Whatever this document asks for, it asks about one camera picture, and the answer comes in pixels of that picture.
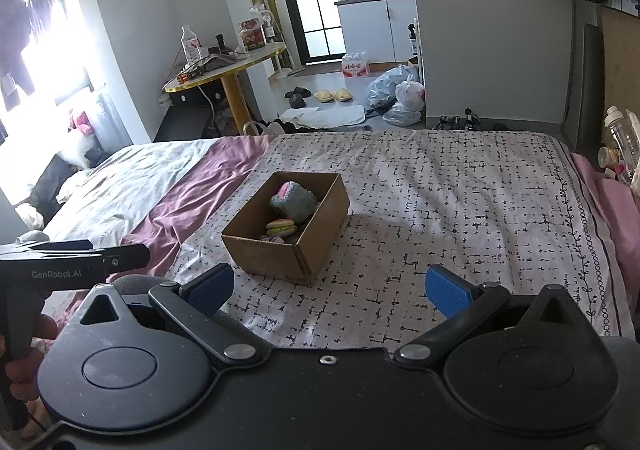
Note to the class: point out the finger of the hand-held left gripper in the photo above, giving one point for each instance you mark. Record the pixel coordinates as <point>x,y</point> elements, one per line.
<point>127,256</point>

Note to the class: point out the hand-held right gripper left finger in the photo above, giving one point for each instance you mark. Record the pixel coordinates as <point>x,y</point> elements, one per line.
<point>210,287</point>

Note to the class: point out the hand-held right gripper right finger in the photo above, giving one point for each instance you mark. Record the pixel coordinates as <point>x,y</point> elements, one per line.
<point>447,290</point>

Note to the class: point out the burger plush toy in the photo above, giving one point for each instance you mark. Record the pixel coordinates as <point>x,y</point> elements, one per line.
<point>280,228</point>

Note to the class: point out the grey plush toy pink ears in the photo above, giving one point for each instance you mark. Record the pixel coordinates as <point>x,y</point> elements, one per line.
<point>295,205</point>

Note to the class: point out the brown cardboard box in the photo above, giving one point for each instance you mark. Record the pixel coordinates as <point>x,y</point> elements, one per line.
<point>320,240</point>

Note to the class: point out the person's left hand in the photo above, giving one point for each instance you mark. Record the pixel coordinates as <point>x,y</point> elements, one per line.
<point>22,370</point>

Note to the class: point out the pale grey bed sheet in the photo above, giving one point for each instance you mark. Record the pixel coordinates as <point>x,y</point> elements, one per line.
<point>125,180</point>

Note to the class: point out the mauve bed sheet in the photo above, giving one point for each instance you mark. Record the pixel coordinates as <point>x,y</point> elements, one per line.
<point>200,190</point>

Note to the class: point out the white black printed blanket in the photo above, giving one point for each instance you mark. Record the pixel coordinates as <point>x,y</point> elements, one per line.
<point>450,190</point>

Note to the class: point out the white pillow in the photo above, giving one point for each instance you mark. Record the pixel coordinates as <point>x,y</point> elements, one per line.
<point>75,150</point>

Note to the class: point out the small black floor item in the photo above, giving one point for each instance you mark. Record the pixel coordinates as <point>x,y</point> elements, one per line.
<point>501,127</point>

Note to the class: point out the black dotted box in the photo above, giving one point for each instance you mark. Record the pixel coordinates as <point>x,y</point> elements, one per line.
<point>195,96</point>

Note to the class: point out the clear plastic bag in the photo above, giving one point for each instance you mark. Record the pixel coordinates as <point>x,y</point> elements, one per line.
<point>402,116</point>

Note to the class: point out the black clothes on floor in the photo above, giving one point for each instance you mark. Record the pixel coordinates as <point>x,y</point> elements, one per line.
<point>290,126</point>

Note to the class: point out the pink bed sheet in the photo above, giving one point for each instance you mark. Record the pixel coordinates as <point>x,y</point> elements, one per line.
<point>620,230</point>

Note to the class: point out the round gold-edged table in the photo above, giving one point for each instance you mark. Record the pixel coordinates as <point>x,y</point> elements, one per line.
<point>235,95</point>

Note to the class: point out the white plastic bag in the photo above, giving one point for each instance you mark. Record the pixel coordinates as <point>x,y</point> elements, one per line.
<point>411,95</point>

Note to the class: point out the black slipper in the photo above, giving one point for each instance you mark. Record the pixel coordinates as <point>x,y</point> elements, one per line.
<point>297,102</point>
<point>299,92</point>

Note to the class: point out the small baby bottle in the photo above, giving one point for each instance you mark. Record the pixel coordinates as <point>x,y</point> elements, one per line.
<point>607,158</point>

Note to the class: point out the white floor mat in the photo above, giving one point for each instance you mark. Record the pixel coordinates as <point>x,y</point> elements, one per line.
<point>330,116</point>

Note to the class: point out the grey plastic bag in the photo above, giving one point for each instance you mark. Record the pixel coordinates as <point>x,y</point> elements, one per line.
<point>385,88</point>

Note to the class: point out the water bottle red label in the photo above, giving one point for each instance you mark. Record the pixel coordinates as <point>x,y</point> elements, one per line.
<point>191,48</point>

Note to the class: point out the dark cloth on table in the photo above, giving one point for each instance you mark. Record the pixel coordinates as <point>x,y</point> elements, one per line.
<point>225,61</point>

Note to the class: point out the yellow slipper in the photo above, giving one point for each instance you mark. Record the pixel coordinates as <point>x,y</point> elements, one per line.
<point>323,95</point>
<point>343,94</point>

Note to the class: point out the clear plastic bottle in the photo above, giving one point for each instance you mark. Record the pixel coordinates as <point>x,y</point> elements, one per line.
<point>617,135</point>

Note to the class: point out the pack of water bottles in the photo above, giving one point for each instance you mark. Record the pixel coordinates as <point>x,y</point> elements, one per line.
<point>356,66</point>

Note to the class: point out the black leaning board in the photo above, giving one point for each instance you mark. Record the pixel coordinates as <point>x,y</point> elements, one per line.
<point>585,90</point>

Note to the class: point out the dark clothes at window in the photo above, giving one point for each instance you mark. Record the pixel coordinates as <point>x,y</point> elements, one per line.
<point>20,30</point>

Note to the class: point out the dark spray bottle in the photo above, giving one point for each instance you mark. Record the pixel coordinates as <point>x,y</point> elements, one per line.
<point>413,40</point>

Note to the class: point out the red labelled jar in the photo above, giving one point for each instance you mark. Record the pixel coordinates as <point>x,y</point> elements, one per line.
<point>252,36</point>

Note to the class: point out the white kitchen cabinet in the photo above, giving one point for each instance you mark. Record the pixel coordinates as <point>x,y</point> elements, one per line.
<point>370,30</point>

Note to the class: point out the wooden board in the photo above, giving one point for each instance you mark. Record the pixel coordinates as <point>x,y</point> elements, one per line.
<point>620,60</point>

